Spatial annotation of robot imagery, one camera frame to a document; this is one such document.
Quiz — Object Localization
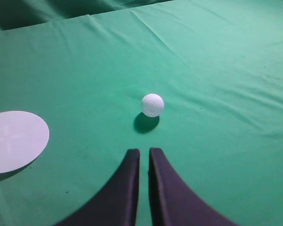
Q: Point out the green backdrop curtain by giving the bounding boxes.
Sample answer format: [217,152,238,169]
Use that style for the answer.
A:
[0,0,161,31]

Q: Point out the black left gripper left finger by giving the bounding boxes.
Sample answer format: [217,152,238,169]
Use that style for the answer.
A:
[56,149,140,226]

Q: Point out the white round flat plate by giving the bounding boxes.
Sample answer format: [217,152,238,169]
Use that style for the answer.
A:
[0,111,50,174]

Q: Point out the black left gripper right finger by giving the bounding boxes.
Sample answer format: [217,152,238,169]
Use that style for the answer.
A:
[149,147,236,226]

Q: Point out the white dimpled golf ball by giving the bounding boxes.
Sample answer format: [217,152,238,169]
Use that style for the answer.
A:
[141,94,165,118]

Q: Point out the green table cloth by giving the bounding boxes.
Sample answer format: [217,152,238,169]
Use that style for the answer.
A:
[0,0,283,226]

